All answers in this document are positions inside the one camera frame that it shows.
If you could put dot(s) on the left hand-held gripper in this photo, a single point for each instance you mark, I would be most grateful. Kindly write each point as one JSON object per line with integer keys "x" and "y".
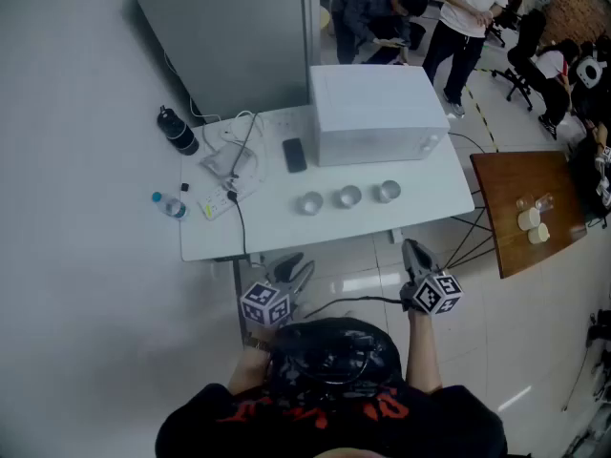
{"x": 265, "y": 303}

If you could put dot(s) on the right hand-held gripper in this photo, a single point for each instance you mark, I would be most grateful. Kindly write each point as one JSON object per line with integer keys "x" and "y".
{"x": 436, "y": 294}

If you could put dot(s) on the person's right forearm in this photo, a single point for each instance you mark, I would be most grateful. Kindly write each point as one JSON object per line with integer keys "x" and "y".
{"x": 422, "y": 351}

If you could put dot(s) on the person's left forearm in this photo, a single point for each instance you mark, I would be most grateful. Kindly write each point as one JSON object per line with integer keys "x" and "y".
{"x": 248, "y": 370}

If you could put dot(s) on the person's wristwatch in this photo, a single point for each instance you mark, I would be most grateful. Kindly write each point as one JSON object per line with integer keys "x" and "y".
{"x": 258, "y": 344}

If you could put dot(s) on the white power strip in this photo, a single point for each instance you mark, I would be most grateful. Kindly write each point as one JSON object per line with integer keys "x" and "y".
{"x": 215, "y": 205}

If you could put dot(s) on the black smartphone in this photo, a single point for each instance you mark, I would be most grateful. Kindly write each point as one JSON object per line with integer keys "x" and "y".
{"x": 294, "y": 155}

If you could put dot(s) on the clear drinking glass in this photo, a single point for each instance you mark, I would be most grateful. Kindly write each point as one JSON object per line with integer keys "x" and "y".
{"x": 524, "y": 203}
{"x": 544, "y": 201}

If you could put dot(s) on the brown wooden side table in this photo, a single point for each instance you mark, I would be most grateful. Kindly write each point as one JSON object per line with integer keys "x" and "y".
{"x": 515, "y": 184}

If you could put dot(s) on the clear plastic pouch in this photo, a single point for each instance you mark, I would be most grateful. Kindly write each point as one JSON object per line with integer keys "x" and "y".
{"x": 222, "y": 162}

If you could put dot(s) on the clear water bottle blue cap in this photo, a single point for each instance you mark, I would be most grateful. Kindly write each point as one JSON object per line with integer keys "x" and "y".
{"x": 171, "y": 205}

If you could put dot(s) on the yellow black floor tape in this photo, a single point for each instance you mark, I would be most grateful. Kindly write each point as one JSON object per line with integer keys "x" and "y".
{"x": 482, "y": 117}

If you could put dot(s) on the white microwave oven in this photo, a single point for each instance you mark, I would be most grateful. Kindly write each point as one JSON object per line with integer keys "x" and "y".
{"x": 372, "y": 108}

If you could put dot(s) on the person's black printed shirt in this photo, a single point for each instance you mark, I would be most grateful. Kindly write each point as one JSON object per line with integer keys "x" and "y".
{"x": 429, "y": 427}

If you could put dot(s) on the black drinking bottle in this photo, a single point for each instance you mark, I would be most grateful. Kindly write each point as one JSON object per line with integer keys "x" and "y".
{"x": 179, "y": 134}

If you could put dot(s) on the black floor equipment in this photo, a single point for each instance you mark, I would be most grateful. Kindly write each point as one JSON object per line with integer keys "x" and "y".
{"x": 599, "y": 337}

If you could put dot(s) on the black office chair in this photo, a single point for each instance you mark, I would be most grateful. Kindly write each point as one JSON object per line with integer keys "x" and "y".
{"x": 518, "y": 84}
{"x": 501, "y": 29}

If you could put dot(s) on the yellow stool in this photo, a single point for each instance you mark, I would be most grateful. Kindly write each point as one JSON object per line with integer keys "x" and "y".
{"x": 325, "y": 19}

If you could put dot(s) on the black head camera mount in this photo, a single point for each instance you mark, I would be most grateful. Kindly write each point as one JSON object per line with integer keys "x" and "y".
{"x": 355, "y": 339}

